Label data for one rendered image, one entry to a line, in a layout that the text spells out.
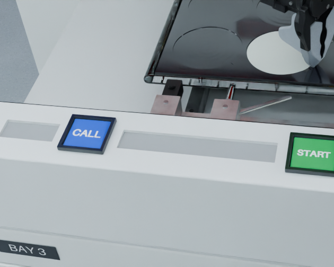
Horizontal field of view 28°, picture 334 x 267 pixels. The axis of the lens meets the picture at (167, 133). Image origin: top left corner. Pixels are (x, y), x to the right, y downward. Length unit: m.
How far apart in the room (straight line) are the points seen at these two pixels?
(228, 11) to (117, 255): 0.42
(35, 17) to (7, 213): 0.69
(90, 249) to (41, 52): 0.75
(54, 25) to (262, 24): 0.59
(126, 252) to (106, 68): 0.36
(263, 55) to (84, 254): 0.37
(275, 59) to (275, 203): 0.29
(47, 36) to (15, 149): 0.73
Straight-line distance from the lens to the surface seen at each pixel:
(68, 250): 0.91
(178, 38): 1.01
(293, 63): 0.95
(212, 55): 0.97
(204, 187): 0.73
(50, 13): 1.46
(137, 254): 0.87
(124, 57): 1.12
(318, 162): 0.73
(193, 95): 0.98
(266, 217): 0.75
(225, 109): 0.87
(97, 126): 0.79
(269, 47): 0.98
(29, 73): 2.51
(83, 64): 1.12
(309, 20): 0.86
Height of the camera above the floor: 1.50
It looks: 44 degrees down
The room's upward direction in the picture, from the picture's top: 9 degrees counter-clockwise
